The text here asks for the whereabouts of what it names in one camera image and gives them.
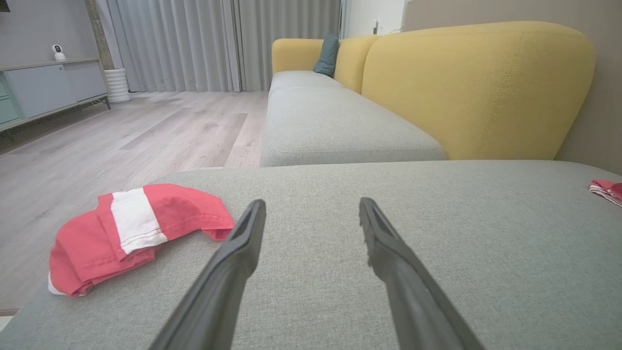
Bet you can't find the grey pleated curtain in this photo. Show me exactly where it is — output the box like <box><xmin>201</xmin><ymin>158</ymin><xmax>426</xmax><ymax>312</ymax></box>
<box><xmin>233</xmin><ymin>0</ymin><xmax>342</xmax><ymax>92</ymax></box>
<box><xmin>95</xmin><ymin>0</ymin><xmax>241</xmax><ymax>93</ymax></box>

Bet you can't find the teal throw pillow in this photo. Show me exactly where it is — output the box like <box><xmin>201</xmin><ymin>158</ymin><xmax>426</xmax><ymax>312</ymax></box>
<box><xmin>313</xmin><ymin>33</ymin><xmax>340</xmax><ymax>78</ymax></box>

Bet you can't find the low grey sideboard cabinet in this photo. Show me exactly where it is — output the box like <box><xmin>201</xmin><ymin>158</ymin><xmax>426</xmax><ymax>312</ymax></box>
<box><xmin>0</xmin><ymin>58</ymin><xmax>111</xmax><ymax>133</ymax></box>

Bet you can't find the long grey sofa seat cushion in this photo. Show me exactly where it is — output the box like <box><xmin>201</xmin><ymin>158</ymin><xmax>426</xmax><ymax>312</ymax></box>
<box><xmin>260</xmin><ymin>87</ymin><xmax>447</xmax><ymax>168</ymax></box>

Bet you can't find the small yellow sofa end backrest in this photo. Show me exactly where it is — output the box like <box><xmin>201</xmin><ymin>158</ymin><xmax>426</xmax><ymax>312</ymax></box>
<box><xmin>271</xmin><ymin>38</ymin><xmax>325</xmax><ymax>74</ymax></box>

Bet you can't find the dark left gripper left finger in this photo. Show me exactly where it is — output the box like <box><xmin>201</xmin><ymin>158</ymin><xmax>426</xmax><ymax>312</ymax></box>
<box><xmin>148</xmin><ymin>199</ymin><xmax>267</xmax><ymax>350</ymax></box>

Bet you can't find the short grey sofa seat cushion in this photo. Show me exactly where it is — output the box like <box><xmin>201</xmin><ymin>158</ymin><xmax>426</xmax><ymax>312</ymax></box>
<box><xmin>269</xmin><ymin>70</ymin><xmax>344</xmax><ymax>96</ymax></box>

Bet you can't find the large grey sofa ottoman cushion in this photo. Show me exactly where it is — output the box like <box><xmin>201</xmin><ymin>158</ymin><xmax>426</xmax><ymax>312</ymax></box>
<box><xmin>0</xmin><ymin>160</ymin><xmax>622</xmax><ymax>350</ymax></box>

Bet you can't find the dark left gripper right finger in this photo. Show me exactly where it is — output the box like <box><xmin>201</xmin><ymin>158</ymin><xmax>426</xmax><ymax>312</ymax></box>
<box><xmin>359</xmin><ymin>197</ymin><xmax>486</xmax><ymax>350</ymax></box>

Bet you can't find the red garment with white stripe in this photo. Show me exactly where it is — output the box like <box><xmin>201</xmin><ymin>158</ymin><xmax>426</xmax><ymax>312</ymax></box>
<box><xmin>589</xmin><ymin>179</ymin><xmax>622</xmax><ymax>209</ymax></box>
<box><xmin>48</xmin><ymin>184</ymin><xmax>235</xmax><ymax>297</ymax></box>

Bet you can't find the white ribbed plant pot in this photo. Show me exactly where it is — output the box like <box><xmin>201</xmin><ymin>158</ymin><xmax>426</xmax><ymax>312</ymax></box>
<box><xmin>104</xmin><ymin>68</ymin><xmax>132</xmax><ymax>104</ymax></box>

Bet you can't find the narrow yellow sofa backrest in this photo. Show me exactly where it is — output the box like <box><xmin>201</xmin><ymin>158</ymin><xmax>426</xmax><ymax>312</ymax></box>
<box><xmin>334</xmin><ymin>35</ymin><xmax>384</xmax><ymax>95</ymax></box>

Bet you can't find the green leafy indoor tree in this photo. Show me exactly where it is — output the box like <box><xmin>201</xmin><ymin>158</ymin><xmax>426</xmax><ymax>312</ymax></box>
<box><xmin>85</xmin><ymin>0</ymin><xmax>115</xmax><ymax>71</ymax></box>

